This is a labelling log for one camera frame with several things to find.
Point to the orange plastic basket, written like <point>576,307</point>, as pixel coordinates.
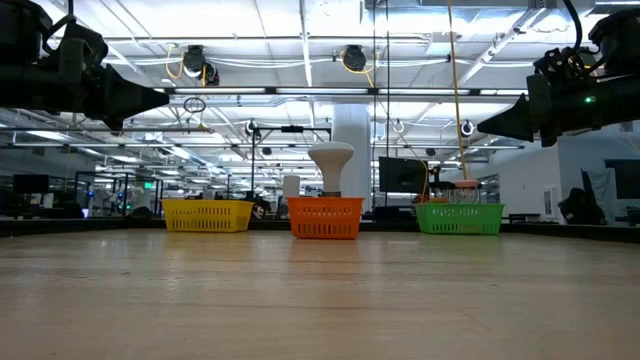
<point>325,217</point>

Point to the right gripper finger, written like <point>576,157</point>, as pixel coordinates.
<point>510,122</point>

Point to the person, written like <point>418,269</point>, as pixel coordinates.
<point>580,205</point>

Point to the white desk lamp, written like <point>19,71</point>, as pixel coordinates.
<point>331,160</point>

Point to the yellow plastic basket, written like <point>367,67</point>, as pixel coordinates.
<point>207,216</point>

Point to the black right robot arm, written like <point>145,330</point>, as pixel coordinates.
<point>615,100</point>

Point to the orange sand black hourglass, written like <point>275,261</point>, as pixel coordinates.
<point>442,185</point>

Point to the black aluminium table frame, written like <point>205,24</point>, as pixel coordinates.
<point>100,223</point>

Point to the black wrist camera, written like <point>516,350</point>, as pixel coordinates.
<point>557,62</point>
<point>85,42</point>

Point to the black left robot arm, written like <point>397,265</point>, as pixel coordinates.
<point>25,85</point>

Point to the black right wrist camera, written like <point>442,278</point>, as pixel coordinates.
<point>557,62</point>

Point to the green plastic basket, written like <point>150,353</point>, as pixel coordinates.
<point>460,218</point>

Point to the black monitor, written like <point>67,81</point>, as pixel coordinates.
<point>625,177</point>
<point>30,183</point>
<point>402,174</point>

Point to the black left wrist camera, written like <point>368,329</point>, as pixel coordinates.
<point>85,42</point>

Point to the small black ceiling reel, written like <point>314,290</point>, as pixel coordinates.
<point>467,127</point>

